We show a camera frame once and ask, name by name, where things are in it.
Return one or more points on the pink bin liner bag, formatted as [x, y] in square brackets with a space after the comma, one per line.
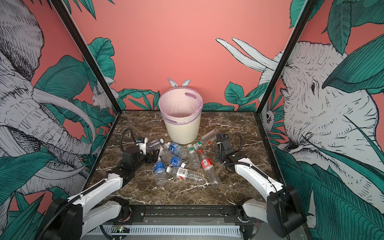
[180, 106]

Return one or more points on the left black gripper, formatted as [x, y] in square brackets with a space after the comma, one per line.
[150, 160]

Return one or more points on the clear bottle red white label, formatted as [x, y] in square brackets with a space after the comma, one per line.
[186, 175]

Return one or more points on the green neck bottle near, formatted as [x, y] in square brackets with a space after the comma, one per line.
[193, 157]

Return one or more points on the green neck bottle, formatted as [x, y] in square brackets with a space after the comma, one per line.
[193, 157]
[206, 139]

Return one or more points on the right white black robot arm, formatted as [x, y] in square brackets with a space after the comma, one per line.
[282, 208]

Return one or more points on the blue label bottle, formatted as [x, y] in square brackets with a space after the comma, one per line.
[172, 160]
[160, 173]
[178, 150]

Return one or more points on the white slotted cable duct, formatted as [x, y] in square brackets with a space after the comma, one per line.
[159, 230]

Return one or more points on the black frame post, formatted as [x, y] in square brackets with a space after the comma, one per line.
[66, 18]
[298, 29]

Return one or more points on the green neck bottle far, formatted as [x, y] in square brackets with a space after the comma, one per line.
[206, 139]

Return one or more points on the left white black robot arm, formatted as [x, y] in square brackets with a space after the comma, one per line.
[74, 217]

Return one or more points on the right black frame post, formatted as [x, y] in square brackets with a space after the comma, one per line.
[298, 29]

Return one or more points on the left black frame post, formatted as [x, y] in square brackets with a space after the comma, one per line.
[66, 18]

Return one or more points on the blue label bottle front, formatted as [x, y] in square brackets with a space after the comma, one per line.
[160, 173]

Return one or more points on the tea bottle white yellow label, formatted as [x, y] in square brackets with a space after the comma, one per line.
[163, 148]

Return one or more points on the blue label bottle upper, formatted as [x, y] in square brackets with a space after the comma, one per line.
[178, 150]

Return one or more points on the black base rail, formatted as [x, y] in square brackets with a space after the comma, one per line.
[230, 213]

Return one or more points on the clear bottle purple label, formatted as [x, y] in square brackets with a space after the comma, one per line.
[155, 144]

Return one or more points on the blue label bottle middle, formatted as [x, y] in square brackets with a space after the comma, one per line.
[172, 160]

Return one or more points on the white ribbed trash bin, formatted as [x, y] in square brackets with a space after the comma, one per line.
[183, 133]

